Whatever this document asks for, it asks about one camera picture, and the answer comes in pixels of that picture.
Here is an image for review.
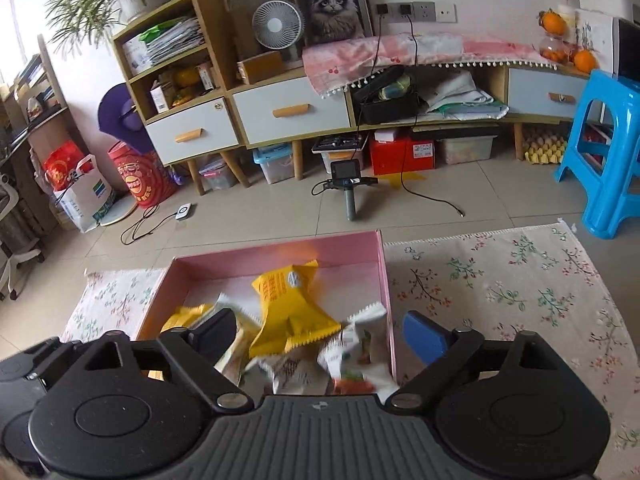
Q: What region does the red gift bag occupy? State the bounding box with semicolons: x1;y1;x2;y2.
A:
42;141;93;192

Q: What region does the glass jar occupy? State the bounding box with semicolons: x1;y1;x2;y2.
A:
540;32;576;63

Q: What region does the camera on handle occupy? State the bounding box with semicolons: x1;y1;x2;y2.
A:
320;159;378;222

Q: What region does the white shopping bag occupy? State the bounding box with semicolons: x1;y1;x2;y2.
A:
52;155;118;233

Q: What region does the black flat case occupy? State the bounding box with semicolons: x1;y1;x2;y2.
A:
312;135;368;155

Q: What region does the white office chair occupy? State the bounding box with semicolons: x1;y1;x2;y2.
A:
0;175;46;301

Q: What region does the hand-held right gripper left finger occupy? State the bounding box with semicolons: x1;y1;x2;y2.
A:
80;307;255;415

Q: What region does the orange fruit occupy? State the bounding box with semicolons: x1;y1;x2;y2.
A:
572;49;599;73
539;10;567;36

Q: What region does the framed cat picture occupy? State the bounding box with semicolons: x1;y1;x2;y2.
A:
280;0;376;48

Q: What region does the round white floor base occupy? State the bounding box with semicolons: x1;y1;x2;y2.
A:
92;195;138;228

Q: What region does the red box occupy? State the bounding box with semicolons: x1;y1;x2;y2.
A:
369;137;437;177

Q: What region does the black power cable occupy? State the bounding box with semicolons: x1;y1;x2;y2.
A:
400;10;467;218

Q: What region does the white brown printed packet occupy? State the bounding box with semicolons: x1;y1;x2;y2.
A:
260;355;333;396

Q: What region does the clear bin blue lid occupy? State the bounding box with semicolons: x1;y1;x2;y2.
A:
252;142;296;185

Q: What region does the white desk fan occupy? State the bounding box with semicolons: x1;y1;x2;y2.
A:
251;0;305;63

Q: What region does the clear storage bin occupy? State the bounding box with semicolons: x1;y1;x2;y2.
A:
199;155;240;192

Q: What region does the low wooden drawer cabinet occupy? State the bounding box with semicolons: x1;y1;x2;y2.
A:
227;67;358;181

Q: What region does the yellow packet printed text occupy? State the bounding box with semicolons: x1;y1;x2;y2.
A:
248;259;342;359

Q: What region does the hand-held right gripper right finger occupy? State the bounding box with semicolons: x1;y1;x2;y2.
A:
387;310;563;413

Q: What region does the black bag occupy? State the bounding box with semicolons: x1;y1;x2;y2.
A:
350;66;426;125

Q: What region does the white drawer with lock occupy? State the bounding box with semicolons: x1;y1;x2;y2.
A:
145;97;240;166

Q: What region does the blue plastic stool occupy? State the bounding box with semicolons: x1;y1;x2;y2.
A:
552;69;640;240

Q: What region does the tall wooden shelf cabinet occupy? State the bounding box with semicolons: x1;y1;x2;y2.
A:
111;0;246;196

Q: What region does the dark side shelf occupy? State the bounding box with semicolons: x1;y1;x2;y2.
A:
0;35;76;196

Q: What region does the black floor cable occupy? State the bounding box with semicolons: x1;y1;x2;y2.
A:
120;202;183;246

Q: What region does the white green printed packet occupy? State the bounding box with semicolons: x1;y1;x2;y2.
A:
317;302;398;396

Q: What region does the brown cardboard box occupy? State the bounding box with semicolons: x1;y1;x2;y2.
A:
236;51;286;85

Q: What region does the red round drum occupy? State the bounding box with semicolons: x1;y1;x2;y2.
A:
107;141;178;209

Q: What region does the pink cardboard box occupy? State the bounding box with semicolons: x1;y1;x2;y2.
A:
136;230;398;396

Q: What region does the wide white drawer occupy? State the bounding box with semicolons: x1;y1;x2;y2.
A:
232;77;353;147

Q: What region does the small white drawer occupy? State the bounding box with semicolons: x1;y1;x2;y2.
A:
507;67;590;121

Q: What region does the pink fringed cloth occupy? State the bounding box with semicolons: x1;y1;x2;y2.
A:
302;32;591;101

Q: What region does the yellow egg tray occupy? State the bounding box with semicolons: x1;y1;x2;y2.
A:
520;127;568;166

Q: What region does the large plain yellow packet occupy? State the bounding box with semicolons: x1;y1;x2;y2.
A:
160;304;216;333

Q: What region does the long wooden console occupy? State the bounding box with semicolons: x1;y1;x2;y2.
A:
345;60;591;161

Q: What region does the stack of papers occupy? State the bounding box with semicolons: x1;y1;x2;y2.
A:
122;17;206;73

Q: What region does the wall socket strip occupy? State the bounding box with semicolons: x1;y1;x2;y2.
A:
375;1;457;24

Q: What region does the black microwave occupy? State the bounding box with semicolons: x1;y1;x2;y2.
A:
612;17;640;81

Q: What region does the beige snack packet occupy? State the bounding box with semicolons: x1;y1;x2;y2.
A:
215;294;262;386

